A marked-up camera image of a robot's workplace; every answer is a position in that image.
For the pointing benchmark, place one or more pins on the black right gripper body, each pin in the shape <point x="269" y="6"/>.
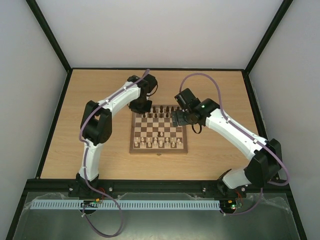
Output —
<point x="175" y="119"/>

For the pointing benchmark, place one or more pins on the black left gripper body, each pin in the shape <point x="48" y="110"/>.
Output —
<point x="140" y="104"/>

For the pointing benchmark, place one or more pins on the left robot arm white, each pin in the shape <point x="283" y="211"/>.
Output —
<point x="97" y="121"/>

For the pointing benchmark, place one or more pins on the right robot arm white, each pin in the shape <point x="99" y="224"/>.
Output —
<point x="264" y="156"/>

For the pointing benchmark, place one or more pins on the wooden chess board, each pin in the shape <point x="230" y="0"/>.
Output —
<point x="154" y="133"/>

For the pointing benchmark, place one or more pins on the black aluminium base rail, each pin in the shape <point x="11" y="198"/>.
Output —
<point x="114" y="188"/>

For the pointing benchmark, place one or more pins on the black frame post left rear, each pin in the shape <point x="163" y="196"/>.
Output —
<point x="43" y="23"/>

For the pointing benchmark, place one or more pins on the black frame post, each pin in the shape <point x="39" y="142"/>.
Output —
<point x="43" y="23"/>
<point x="276" y="20"/>

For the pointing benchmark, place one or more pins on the black frame post right rear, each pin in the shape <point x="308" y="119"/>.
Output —
<point x="276" y="20"/>

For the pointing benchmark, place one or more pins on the light blue cable duct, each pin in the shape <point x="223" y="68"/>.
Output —
<point x="72" y="204"/>

